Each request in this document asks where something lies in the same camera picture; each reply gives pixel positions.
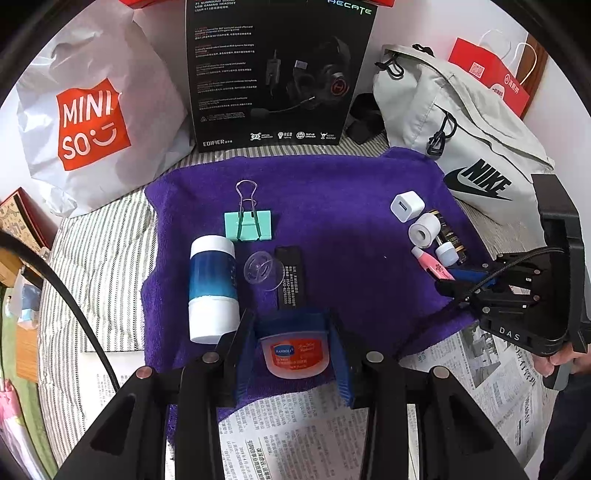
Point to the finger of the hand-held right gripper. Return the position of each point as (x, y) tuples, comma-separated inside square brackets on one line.
[(466, 274), (457, 291)]

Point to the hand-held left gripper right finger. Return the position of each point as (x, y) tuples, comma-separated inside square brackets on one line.
[(344, 364)]

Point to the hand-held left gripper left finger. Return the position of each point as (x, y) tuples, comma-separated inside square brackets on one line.
[(247, 355)]

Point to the pink highlighter pen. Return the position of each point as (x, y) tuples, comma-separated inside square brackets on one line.
[(429, 263)]

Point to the dark brown small bottle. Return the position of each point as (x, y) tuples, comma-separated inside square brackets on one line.
[(448, 230)]

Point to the small orange-label jelly jar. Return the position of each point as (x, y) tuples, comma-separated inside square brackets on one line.
[(295, 353)]

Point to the large white tape roll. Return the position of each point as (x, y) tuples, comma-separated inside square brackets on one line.
[(422, 233)]

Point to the blue and white bottle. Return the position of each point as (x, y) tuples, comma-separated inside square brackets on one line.
[(212, 286)]

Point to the clear plastic cap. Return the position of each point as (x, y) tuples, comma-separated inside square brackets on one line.
[(263, 272)]

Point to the black rectangular tube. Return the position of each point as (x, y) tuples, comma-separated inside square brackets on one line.
[(291, 277)]

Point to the white charger adapter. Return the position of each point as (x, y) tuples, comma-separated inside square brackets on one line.
[(404, 207)]

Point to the green binder clip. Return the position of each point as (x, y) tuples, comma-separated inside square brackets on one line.
[(249, 226)]

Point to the person's right forearm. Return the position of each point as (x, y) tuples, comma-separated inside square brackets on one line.
[(570, 429)]

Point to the person's right hand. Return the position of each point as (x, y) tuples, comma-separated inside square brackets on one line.
[(551, 363)]

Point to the newspaper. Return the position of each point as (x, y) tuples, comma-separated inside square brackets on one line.
[(300, 443)]

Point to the purple towel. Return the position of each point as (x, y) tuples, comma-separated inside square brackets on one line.
[(346, 207)]

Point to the grey waist bag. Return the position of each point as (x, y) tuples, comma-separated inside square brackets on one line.
[(415, 101)]

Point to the wooden headboard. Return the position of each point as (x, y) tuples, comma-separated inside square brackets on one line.
[(535, 92)]

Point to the small blue box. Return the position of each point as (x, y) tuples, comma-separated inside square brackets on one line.
[(28, 314)]

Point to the green cloth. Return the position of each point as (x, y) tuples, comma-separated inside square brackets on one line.
[(21, 364)]

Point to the pink striped cloth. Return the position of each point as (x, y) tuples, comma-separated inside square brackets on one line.
[(11, 415)]

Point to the wooden nightstand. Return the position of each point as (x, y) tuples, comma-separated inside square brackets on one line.
[(9, 267)]

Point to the black headset box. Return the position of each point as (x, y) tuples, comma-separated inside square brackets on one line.
[(231, 92)]

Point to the patterned box with red edge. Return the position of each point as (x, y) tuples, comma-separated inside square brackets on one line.
[(18, 217)]

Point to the white plastic shopping bag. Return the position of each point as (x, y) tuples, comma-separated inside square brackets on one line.
[(138, 69)]

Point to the red gift bag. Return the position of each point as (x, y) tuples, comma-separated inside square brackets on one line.
[(138, 2)]

